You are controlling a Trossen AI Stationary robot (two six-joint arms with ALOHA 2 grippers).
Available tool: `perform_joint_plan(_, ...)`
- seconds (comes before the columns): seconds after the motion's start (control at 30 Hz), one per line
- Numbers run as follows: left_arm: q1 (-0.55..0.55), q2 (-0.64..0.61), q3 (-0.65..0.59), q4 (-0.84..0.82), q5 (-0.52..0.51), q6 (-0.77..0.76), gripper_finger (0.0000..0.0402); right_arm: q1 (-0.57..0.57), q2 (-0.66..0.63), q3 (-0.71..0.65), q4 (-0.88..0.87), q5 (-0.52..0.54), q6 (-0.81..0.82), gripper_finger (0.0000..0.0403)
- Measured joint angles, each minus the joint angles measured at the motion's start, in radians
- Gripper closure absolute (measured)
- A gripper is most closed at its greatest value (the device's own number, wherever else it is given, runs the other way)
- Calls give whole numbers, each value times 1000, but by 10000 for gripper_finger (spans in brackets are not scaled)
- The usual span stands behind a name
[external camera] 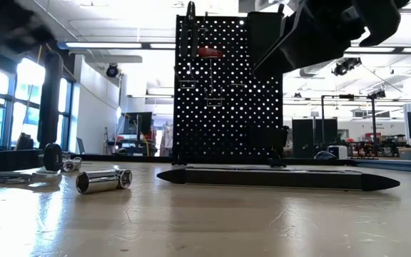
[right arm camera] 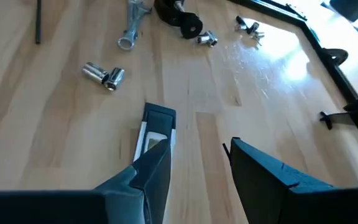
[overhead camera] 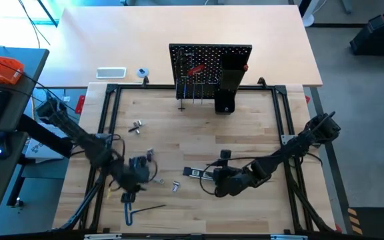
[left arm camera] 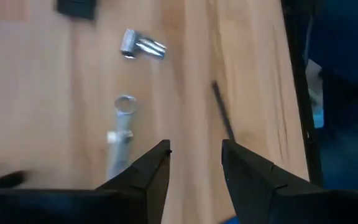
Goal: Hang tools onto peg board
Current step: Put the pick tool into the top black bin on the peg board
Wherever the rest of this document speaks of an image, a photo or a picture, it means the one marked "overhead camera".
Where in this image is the black desk brace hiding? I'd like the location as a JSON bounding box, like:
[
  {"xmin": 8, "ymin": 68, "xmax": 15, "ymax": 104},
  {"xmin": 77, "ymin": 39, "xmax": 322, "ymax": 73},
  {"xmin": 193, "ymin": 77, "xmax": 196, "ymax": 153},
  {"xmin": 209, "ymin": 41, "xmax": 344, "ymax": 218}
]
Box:
[{"xmin": 17, "ymin": 114, "xmax": 74, "ymax": 158}]

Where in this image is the double-prong metal peg hook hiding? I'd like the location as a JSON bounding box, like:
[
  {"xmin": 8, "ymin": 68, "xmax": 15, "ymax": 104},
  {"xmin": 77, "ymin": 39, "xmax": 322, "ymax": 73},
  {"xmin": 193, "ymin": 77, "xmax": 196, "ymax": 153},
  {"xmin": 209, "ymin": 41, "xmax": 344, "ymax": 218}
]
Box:
[
  {"xmin": 175, "ymin": 78, "xmax": 187, "ymax": 101},
  {"xmin": 177, "ymin": 49, "xmax": 193, "ymax": 81},
  {"xmin": 191, "ymin": 83, "xmax": 205, "ymax": 106}
]

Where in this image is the black desk foot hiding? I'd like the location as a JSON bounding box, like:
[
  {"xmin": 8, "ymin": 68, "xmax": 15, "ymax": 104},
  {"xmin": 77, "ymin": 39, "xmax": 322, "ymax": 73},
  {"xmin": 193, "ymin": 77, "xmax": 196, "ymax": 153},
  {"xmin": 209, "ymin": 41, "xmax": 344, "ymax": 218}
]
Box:
[{"xmin": 7, "ymin": 159, "xmax": 26, "ymax": 209}]

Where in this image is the blue T-handle hex key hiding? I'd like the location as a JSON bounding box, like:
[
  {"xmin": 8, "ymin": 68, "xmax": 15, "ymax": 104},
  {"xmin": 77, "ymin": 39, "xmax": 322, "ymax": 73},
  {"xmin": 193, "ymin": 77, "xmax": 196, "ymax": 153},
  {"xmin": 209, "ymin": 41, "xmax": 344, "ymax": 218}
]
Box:
[{"xmin": 124, "ymin": 201, "xmax": 167, "ymax": 227}]

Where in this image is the black grey spirit level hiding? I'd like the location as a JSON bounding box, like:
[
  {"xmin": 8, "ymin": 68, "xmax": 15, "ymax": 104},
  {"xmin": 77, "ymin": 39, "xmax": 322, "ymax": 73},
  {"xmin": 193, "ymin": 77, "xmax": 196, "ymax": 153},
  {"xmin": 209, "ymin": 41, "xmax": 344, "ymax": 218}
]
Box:
[{"xmin": 183, "ymin": 166, "xmax": 215, "ymax": 181}]

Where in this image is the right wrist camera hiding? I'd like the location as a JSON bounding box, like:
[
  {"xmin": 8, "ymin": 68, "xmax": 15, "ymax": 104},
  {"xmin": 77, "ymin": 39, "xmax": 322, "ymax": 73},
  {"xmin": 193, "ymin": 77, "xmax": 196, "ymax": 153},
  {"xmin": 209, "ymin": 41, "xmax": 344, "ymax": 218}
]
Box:
[{"xmin": 219, "ymin": 149, "xmax": 233, "ymax": 166}]

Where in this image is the small black pegboard bin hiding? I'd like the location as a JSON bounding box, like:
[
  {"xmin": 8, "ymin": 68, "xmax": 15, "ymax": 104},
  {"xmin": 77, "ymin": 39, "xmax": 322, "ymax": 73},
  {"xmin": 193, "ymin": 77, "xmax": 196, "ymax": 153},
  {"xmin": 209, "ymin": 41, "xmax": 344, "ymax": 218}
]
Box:
[{"xmin": 213, "ymin": 89, "xmax": 236, "ymax": 115}]

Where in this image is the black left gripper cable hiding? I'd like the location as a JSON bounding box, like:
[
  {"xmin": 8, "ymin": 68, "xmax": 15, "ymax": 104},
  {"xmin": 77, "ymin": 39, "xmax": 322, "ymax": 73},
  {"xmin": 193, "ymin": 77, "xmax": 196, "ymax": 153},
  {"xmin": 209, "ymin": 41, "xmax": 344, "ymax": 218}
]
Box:
[{"xmin": 110, "ymin": 133, "xmax": 159, "ymax": 187}]

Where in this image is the white printed box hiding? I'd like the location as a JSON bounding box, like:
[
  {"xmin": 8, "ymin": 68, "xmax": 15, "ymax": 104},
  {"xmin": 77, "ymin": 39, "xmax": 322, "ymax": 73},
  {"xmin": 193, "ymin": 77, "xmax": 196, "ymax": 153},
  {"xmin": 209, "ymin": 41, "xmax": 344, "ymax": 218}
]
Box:
[{"xmin": 25, "ymin": 122, "xmax": 71, "ymax": 161}]

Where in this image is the black perforated pegboard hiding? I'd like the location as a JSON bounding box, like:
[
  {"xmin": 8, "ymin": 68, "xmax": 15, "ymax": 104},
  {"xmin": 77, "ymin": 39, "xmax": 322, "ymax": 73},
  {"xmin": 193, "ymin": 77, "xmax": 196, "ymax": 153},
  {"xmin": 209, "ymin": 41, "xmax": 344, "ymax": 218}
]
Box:
[{"xmin": 168, "ymin": 43, "xmax": 253, "ymax": 113}]

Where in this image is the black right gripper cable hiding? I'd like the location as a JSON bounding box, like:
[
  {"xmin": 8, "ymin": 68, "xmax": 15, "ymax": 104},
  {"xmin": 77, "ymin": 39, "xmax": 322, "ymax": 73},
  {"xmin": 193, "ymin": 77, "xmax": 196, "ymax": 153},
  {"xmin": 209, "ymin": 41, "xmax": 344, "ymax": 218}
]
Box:
[{"xmin": 199, "ymin": 155, "xmax": 246, "ymax": 198}]

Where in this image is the silver edge bracket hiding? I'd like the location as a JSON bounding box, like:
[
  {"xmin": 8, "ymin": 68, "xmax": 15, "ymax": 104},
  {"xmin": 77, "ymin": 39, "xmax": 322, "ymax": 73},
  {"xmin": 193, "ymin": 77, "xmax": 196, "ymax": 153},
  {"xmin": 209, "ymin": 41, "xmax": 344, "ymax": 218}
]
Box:
[
  {"xmin": 84, "ymin": 233, "xmax": 123, "ymax": 240},
  {"xmin": 270, "ymin": 234, "xmax": 309, "ymax": 240}
]

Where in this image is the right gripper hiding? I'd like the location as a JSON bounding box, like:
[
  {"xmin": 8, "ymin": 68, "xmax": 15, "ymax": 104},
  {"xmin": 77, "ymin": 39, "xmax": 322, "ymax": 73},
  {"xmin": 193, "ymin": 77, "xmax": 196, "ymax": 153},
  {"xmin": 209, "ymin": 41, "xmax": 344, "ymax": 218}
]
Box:
[{"xmin": 205, "ymin": 165, "xmax": 258, "ymax": 198}]

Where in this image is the white stand base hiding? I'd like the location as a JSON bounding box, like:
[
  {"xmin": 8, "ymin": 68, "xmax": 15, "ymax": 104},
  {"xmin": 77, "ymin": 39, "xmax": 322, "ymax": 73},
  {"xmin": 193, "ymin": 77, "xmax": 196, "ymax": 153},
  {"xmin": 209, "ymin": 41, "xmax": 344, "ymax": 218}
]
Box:
[{"xmin": 300, "ymin": 0, "xmax": 320, "ymax": 27}]

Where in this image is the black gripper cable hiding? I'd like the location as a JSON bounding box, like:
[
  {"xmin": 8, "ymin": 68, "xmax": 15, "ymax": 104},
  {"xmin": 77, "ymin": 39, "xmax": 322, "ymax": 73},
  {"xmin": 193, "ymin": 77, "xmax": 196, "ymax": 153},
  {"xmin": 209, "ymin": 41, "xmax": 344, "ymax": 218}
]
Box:
[
  {"xmin": 199, "ymin": 155, "xmax": 246, "ymax": 198},
  {"xmin": 110, "ymin": 133, "xmax": 159, "ymax": 187}
]

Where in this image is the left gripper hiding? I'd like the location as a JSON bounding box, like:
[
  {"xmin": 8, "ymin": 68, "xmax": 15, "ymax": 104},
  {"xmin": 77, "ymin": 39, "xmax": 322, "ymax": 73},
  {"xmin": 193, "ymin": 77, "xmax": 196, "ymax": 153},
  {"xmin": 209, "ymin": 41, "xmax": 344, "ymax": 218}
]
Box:
[{"xmin": 111, "ymin": 160, "xmax": 146, "ymax": 203}]

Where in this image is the white rectangular tray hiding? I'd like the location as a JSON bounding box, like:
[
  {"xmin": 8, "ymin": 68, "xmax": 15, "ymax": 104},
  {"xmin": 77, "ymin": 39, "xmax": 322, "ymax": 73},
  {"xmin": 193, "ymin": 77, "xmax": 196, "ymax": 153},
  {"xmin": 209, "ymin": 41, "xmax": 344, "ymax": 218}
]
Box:
[{"xmin": 95, "ymin": 67, "xmax": 127, "ymax": 79}]

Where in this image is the black and red tool case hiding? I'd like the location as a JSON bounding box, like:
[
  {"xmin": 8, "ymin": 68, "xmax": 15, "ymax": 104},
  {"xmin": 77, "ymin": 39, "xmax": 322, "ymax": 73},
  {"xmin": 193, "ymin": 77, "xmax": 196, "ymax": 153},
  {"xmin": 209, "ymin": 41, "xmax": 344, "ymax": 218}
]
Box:
[{"xmin": 349, "ymin": 13, "xmax": 384, "ymax": 56}]

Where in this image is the tall black pegboard bin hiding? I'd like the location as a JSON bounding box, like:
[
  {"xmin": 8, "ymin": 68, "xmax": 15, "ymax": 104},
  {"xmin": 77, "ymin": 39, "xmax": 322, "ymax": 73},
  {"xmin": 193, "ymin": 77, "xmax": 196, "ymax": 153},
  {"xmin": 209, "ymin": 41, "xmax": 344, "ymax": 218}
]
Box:
[{"xmin": 219, "ymin": 53, "xmax": 249, "ymax": 91}]

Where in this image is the light wooden table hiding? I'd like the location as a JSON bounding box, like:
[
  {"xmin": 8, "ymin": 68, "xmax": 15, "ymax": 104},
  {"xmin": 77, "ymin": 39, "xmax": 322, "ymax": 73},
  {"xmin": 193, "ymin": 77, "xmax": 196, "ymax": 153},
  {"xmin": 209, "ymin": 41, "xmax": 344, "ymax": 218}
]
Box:
[{"xmin": 37, "ymin": 5, "xmax": 323, "ymax": 88}]

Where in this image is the black computer mouse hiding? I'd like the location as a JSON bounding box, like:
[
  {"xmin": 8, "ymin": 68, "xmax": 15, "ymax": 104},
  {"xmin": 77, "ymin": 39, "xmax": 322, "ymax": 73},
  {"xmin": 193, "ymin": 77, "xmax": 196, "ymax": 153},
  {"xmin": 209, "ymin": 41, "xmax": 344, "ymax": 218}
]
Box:
[{"xmin": 0, "ymin": 132, "xmax": 12, "ymax": 160}]

